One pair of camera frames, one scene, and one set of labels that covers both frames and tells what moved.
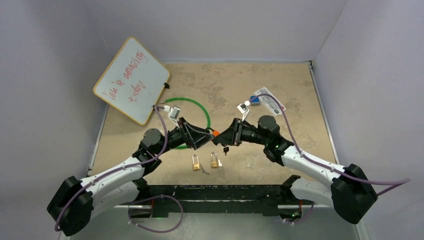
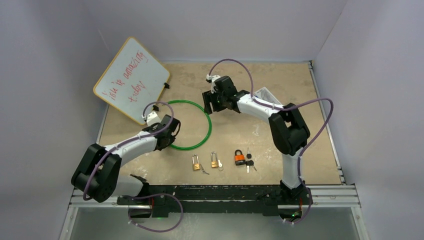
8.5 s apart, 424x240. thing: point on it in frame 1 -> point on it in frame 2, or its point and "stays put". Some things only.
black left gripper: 196,136 -> 171,140
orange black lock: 215,133 -> 239,158
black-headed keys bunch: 226,149 -> 249,162
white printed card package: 268,103 stays put
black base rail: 213,201 stays put
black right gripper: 230,136 -> 210,97
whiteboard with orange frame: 134,81 stays put
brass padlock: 214,164 stays put
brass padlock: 195,166 stays put
